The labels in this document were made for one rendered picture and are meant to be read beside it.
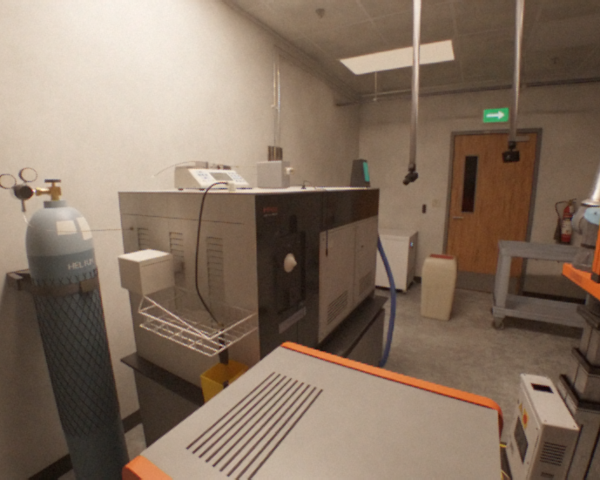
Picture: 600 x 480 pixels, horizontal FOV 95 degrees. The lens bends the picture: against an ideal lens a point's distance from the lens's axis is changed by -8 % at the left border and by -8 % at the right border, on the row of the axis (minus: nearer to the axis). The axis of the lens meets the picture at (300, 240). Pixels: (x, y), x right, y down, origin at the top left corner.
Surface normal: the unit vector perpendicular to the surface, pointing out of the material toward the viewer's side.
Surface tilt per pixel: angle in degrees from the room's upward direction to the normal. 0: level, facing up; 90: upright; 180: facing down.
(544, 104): 90
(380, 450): 0
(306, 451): 0
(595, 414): 90
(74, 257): 90
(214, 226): 90
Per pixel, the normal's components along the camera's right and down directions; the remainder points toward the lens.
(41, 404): 0.86, 0.09
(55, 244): 0.56, 0.02
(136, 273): -0.50, 0.16
